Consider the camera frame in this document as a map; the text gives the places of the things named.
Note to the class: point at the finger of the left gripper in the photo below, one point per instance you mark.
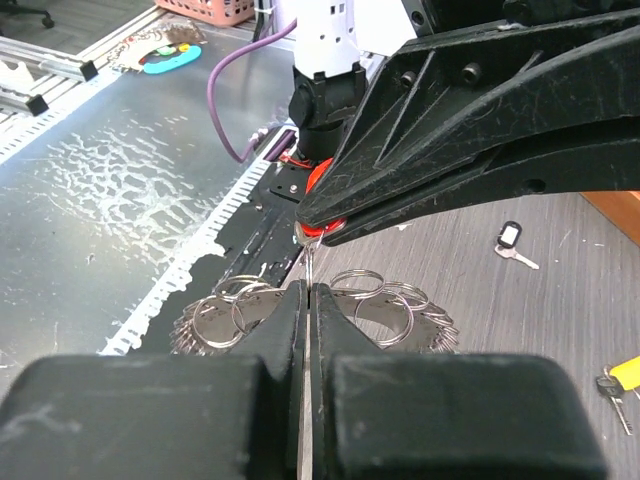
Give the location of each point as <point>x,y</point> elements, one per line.
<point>486,77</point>
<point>602,156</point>

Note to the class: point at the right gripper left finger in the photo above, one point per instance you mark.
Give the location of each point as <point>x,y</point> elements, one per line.
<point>140,416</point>

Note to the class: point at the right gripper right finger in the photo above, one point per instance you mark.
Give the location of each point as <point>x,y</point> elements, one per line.
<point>394,415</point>

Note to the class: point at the large metal keyring strip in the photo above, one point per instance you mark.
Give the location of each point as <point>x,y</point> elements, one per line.
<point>395,315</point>

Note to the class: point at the red tag key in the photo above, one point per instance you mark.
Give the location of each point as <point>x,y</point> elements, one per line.
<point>318,215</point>

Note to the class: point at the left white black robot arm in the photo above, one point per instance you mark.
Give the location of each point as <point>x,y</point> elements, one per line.
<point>329,80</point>

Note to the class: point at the orange compartment tray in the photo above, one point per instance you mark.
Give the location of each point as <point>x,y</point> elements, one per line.
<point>621,208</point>

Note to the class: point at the black tag key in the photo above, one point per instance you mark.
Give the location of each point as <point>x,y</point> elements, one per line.
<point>506,244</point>

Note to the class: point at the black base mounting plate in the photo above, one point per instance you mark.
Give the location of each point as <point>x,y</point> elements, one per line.
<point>258,239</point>

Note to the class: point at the yellow tag key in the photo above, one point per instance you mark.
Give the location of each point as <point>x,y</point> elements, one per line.
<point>614,382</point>

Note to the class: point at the pink plastic basket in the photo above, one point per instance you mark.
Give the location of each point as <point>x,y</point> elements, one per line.
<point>219,13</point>

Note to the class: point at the perforated metal cable rail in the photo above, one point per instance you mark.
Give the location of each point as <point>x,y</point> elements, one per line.
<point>128,337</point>

